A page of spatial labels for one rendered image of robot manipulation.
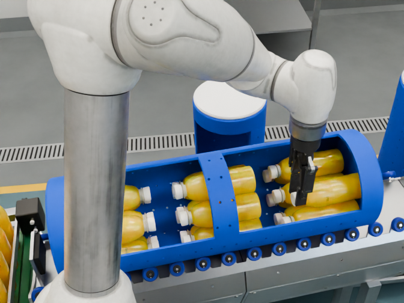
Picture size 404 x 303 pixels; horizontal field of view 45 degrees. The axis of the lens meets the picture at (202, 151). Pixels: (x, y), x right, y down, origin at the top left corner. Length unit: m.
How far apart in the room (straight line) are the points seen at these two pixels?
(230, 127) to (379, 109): 2.06
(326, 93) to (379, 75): 3.00
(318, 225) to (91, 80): 0.85
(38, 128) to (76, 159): 2.86
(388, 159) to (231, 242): 1.12
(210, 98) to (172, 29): 1.32
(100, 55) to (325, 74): 0.56
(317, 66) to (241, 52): 0.45
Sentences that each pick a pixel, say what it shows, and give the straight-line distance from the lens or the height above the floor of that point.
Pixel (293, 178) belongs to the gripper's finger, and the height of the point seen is 1.17.
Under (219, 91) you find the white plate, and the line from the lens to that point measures 1.92.
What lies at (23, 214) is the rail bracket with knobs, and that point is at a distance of 1.61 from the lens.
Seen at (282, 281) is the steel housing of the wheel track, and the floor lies 0.84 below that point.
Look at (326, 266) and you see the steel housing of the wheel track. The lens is 1.57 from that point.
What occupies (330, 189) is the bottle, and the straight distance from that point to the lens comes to 1.39.
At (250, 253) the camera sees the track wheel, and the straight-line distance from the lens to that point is 1.44.
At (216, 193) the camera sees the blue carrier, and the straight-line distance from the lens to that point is 1.26.
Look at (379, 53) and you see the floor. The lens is 4.41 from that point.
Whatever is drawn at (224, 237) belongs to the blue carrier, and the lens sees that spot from 1.29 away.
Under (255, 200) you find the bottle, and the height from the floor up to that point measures 1.14.
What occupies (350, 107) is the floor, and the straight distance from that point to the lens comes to 3.70.
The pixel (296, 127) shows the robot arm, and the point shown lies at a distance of 1.18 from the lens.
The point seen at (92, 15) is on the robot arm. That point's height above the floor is 1.83.
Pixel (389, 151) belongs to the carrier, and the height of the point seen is 0.72.
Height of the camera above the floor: 2.11
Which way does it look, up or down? 41 degrees down
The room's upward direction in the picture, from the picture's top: 2 degrees counter-clockwise
